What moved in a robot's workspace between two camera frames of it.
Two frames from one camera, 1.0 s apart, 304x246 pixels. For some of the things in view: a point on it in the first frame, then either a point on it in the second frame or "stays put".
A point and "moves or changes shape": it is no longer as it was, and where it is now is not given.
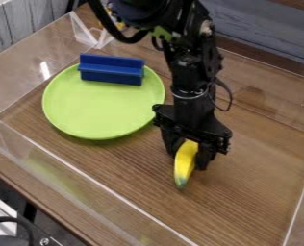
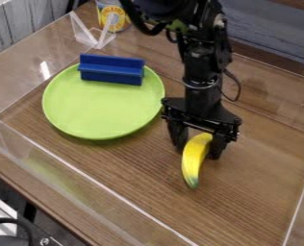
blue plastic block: (120, 70) stays put
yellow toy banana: (185, 161) moves or changes shape
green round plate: (100, 110) stays put
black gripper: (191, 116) → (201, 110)
